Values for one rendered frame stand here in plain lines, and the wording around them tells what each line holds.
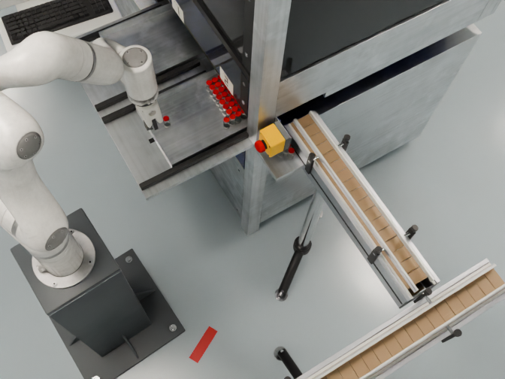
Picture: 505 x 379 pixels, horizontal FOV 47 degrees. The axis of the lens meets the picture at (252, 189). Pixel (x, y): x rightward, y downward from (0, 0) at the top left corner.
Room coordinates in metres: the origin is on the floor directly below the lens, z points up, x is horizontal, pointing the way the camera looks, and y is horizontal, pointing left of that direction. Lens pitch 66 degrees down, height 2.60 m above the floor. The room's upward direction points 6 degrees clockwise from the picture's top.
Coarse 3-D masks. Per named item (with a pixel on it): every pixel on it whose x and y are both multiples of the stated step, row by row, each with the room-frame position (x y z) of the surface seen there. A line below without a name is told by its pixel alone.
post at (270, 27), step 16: (256, 0) 0.98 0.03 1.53; (272, 0) 0.94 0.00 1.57; (288, 0) 0.97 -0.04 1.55; (256, 16) 0.98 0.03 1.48; (272, 16) 0.95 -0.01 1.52; (288, 16) 0.97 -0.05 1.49; (256, 32) 0.97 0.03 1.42; (272, 32) 0.95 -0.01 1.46; (256, 48) 0.97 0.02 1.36; (272, 48) 0.95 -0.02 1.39; (256, 64) 0.96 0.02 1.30; (272, 64) 0.96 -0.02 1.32; (256, 80) 0.96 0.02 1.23; (272, 80) 0.96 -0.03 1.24; (256, 96) 0.95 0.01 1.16; (272, 96) 0.96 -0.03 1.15; (256, 112) 0.95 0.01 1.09; (272, 112) 0.97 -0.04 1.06; (256, 128) 0.94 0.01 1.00; (256, 160) 0.94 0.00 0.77; (256, 176) 0.95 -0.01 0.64; (256, 192) 0.95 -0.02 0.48; (256, 208) 0.96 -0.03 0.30; (256, 224) 0.97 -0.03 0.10
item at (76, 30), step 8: (32, 0) 1.54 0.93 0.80; (40, 0) 1.54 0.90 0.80; (48, 0) 1.55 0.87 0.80; (112, 0) 1.57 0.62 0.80; (24, 8) 1.49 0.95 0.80; (112, 8) 1.53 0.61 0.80; (104, 16) 1.49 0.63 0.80; (112, 16) 1.49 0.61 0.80; (120, 16) 1.50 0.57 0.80; (0, 24) 1.40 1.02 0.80; (80, 24) 1.44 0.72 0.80; (88, 24) 1.44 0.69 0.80; (96, 24) 1.45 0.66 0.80; (104, 24) 1.45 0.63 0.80; (0, 32) 1.37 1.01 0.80; (56, 32) 1.39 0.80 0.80; (64, 32) 1.39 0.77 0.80; (72, 32) 1.40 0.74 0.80; (80, 32) 1.40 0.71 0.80; (8, 40) 1.33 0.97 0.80; (8, 48) 1.30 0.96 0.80
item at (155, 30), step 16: (144, 16) 1.43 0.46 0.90; (160, 16) 1.45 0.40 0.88; (176, 16) 1.46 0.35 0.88; (112, 32) 1.35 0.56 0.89; (128, 32) 1.36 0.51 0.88; (144, 32) 1.37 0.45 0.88; (160, 32) 1.38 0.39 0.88; (176, 32) 1.38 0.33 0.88; (160, 48) 1.30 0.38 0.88; (176, 48) 1.31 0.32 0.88; (192, 48) 1.32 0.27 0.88; (160, 64) 1.24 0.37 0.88; (176, 64) 1.22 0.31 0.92
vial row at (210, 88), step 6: (210, 84) 1.14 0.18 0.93; (210, 90) 1.12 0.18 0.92; (216, 90) 1.12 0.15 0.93; (216, 96) 1.09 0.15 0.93; (216, 102) 1.09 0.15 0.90; (222, 102) 1.07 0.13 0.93; (222, 108) 1.06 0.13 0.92; (228, 108) 1.06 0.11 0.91; (228, 114) 1.03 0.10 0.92; (234, 120) 1.01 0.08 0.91
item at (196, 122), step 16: (192, 80) 1.16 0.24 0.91; (160, 96) 1.09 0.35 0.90; (176, 96) 1.11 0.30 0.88; (192, 96) 1.11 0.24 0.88; (208, 96) 1.12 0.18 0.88; (176, 112) 1.04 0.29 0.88; (192, 112) 1.05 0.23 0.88; (208, 112) 1.06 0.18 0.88; (160, 128) 0.98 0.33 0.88; (176, 128) 0.98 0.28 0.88; (192, 128) 0.99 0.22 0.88; (208, 128) 0.99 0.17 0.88; (240, 128) 1.01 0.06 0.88; (160, 144) 0.90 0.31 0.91; (176, 144) 0.92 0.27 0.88; (192, 144) 0.92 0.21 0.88; (208, 144) 0.93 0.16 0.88; (176, 160) 0.86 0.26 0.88
